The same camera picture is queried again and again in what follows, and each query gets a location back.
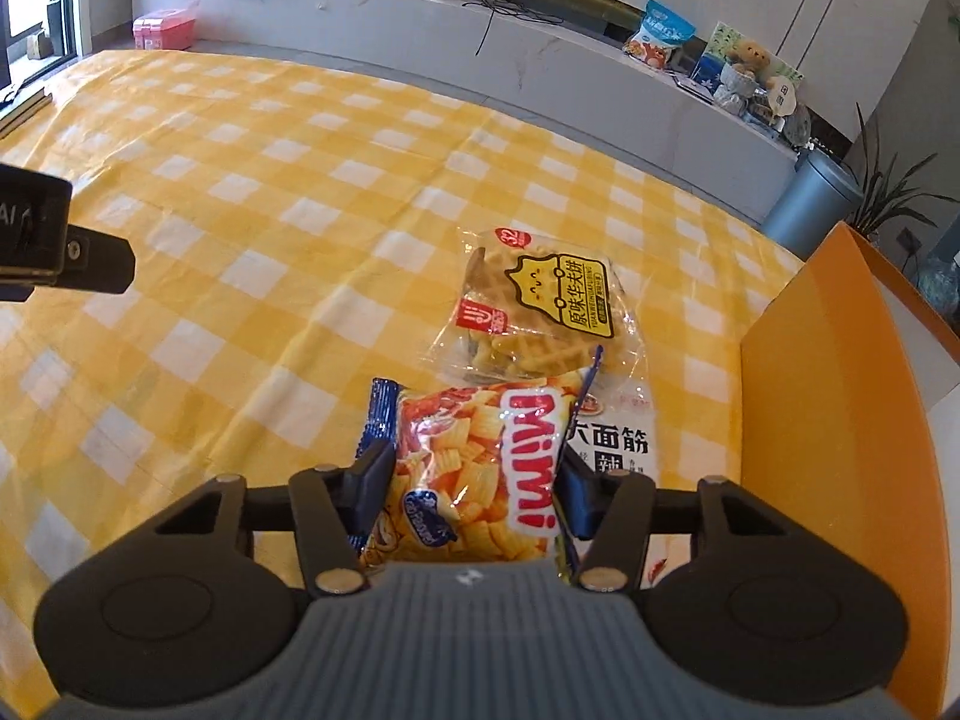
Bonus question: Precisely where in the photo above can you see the white spicy strip packet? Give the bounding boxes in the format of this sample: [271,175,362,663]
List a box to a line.
[559,382,665,590]

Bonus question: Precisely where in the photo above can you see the white marble media console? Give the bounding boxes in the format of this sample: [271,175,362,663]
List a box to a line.
[130,0,800,190]

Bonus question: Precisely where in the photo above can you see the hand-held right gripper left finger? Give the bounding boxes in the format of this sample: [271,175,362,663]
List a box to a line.
[152,439,397,595]

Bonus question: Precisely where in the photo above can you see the pink plastic case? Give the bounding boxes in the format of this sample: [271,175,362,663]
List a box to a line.
[133,3,198,50]

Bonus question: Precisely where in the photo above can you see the grey metal trash can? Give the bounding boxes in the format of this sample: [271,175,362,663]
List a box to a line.
[760,148,860,257]

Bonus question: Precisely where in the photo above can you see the orange chips packet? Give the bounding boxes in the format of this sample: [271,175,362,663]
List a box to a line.
[351,345,605,587]

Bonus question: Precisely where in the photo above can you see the orange cardboard box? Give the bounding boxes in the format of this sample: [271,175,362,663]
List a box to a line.
[738,223,960,695]

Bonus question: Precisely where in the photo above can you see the tall plant in black pot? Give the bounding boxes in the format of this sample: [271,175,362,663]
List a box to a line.
[846,100,960,242]

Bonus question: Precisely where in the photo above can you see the brown teddy bear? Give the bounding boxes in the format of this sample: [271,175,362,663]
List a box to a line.
[716,37,775,118]

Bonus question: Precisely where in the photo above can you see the clear waffle packet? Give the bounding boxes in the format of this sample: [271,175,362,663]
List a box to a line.
[423,226,650,392]

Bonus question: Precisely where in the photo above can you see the blue water jug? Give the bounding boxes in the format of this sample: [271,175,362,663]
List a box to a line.
[916,246,960,310]

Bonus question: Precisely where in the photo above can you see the blue snack bag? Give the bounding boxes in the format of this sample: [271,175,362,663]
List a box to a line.
[625,0,699,71]

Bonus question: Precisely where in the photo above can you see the yellow checked tablecloth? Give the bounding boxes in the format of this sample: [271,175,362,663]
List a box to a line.
[0,49,809,695]

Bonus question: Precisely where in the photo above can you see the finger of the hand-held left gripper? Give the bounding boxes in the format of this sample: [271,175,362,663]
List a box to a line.
[64,220,137,295]

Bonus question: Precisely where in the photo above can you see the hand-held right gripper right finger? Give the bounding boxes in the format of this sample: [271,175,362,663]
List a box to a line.
[561,456,797,591]

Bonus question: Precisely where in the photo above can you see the black cable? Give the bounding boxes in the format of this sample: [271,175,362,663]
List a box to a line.
[474,0,542,58]

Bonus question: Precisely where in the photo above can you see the green printed gift box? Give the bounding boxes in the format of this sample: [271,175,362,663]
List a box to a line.
[691,19,805,104]

